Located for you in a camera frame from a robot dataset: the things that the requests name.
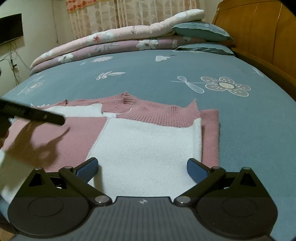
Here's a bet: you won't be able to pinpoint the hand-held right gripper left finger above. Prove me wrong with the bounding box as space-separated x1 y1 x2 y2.
22 157 114 206

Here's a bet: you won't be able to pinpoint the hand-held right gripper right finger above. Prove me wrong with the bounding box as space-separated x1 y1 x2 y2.
174 159 272 206

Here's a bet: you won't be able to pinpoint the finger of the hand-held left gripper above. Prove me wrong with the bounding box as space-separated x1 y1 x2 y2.
0 99 65 126

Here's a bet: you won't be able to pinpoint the pink and white knit sweater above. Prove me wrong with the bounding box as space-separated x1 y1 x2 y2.
0 92 220 202

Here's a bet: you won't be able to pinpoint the mauve floral quilt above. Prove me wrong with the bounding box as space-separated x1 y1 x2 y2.
30 38 206 76

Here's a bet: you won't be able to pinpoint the blue floral bed sheet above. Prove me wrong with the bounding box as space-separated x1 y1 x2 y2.
0 47 296 241

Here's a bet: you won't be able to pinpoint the blue-grey pillow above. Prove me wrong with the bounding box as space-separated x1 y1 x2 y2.
171 21 235 43
173 43 235 57

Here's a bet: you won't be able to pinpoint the pale pink floral quilt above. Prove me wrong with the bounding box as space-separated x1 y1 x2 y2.
30 9 206 70

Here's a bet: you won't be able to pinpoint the patterned lace curtain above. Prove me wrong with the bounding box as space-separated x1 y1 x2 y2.
66 0 197 40

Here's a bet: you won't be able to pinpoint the wooden bed headboard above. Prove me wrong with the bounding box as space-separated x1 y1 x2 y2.
211 0 296 102

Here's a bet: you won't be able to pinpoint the tangled wall cables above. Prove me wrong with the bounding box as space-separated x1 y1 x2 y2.
0 43 30 84

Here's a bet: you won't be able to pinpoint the black wall television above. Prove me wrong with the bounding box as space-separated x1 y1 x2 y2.
0 13 23 45

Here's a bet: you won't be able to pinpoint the thin wall cable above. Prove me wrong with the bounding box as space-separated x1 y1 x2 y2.
51 0 59 44

